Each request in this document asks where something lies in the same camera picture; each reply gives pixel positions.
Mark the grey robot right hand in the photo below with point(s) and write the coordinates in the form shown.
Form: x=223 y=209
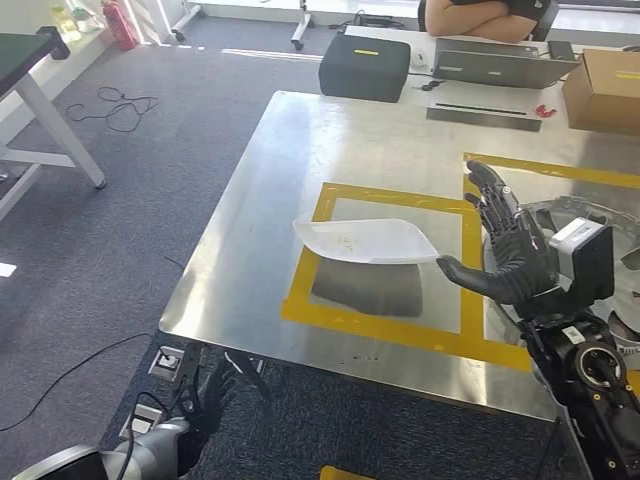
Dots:
x=520 y=272

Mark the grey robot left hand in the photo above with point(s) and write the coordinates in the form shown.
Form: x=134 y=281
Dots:
x=215 y=397

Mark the white plastic shell part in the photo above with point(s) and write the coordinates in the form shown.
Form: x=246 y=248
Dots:
x=365 y=242

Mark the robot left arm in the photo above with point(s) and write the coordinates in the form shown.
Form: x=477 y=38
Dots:
x=155 y=454

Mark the stainless steel workbench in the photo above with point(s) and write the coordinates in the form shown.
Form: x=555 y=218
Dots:
x=250 y=232

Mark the metal floor socket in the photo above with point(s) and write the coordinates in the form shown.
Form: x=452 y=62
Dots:
x=143 y=424
x=167 y=363

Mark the grey wheel cover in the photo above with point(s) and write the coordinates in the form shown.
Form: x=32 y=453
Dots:
x=625 y=291

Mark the grey flat bar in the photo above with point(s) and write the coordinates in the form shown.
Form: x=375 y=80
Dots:
x=480 y=119

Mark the small red item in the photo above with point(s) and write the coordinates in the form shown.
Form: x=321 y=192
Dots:
x=544 y=111

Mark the grey laptop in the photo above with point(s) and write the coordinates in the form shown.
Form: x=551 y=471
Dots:
x=500 y=66

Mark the brown cardboard box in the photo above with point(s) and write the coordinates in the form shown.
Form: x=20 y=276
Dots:
x=605 y=93

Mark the black flat device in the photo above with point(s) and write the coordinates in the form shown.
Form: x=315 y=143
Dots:
x=561 y=51

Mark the white computer mouse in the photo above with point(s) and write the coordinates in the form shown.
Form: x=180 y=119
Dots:
x=418 y=60

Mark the person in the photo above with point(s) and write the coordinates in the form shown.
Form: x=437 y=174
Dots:
x=480 y=20

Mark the black carrying case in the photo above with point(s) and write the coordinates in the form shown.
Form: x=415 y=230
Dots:
x=365 y=69

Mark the red fire extinguisher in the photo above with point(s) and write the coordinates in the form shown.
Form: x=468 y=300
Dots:
x=120 y=26

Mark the white desk green top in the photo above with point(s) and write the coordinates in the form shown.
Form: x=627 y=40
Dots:
x=20 y=60

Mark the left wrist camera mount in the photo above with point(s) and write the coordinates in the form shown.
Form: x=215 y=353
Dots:
x=189 y=384

